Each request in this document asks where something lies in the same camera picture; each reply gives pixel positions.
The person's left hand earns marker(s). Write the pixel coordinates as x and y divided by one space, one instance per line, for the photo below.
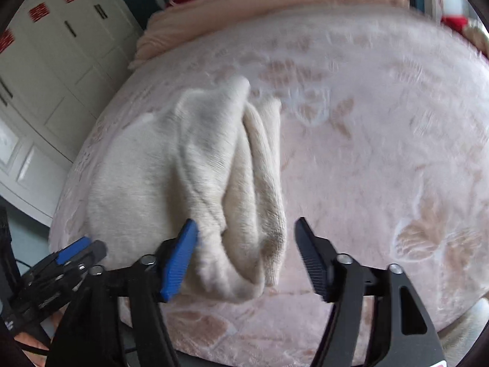
55 325

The white fluffy cloth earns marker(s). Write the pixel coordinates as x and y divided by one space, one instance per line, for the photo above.
466 332

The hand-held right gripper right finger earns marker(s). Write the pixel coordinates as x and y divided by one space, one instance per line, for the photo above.
311 260

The pink floral blanket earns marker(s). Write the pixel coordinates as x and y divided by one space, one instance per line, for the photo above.
382 141

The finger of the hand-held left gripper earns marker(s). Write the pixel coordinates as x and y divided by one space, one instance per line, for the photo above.
97 250
72 250

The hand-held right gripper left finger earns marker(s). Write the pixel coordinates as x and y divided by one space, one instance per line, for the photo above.
177 263

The pink rolled quilt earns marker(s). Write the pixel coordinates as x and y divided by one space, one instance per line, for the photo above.
267 4

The beige fluffy cushion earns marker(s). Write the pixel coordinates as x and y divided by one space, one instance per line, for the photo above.
479 40

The cream knit garment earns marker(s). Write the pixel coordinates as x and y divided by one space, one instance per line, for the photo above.
152 168

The white wardrobe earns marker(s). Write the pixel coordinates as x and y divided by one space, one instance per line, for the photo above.
76 65

